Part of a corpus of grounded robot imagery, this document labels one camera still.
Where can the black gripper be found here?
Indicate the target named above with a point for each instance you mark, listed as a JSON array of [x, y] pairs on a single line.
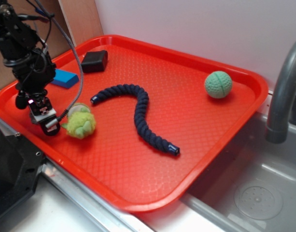
[[33, 76]]

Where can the blue rectangular block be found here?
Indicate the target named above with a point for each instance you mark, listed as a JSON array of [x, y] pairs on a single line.
[[65, 79]]

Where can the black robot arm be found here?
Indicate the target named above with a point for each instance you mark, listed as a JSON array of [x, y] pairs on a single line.
[[27, 55]]

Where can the green plush toy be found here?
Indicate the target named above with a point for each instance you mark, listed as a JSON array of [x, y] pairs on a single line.
[[80, 121]]

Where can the black rectangular block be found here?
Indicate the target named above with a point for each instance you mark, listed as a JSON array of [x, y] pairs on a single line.
[[95, 61]]

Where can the brown cardboard panel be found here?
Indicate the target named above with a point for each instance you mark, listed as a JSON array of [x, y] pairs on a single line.
[[78, 18]]

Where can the red plastic tray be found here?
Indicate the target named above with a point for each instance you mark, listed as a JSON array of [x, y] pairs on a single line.
[[115, 162]]

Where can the green dimpled ball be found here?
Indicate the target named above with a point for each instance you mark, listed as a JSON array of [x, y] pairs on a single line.
[[218, 84]]

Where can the grey plastic sink basin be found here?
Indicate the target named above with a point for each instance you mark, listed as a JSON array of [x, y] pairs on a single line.
[[249, 187]]

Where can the grey curved faucet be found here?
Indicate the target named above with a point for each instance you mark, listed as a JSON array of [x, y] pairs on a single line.
[[282, 111]]

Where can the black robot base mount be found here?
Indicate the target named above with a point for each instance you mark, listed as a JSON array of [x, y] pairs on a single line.
[[20, 165]]

